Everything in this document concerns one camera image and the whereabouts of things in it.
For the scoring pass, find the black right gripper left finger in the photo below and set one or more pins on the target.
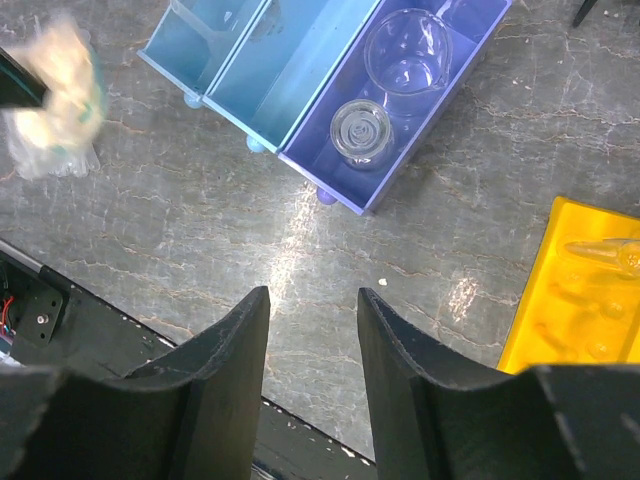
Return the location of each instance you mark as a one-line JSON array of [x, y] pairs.
[[192, 413]]

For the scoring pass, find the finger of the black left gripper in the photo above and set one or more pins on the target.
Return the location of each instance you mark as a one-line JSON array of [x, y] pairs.
[[18, 87]]

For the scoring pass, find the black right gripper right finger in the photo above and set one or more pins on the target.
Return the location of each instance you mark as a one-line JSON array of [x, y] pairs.
[[436, 414]]

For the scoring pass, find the bag of beige powder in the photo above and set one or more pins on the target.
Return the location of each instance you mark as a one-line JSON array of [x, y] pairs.
[[57, 139]]

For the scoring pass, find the yellow test tube rack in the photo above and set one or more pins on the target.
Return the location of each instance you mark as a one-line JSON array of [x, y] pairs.
[[574, 310]]

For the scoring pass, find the clear glass test tube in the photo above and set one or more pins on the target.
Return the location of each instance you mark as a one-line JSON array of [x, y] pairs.
[[621, 254]]

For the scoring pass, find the small clear glass vial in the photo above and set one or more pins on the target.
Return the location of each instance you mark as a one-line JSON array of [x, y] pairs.
[[362, 133]]

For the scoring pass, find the blue three-compartment drawer box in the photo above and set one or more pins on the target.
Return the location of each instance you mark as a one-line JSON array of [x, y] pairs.
[[295, 63]]

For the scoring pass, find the clear glass beaker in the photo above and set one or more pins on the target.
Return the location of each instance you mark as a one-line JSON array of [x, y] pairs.
[[408, 58]]

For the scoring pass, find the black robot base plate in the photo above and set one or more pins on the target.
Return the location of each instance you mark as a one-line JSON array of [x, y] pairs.
[[56, 321]]

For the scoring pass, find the black wire basket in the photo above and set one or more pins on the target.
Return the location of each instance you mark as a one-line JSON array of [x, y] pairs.
[[625, 11]]

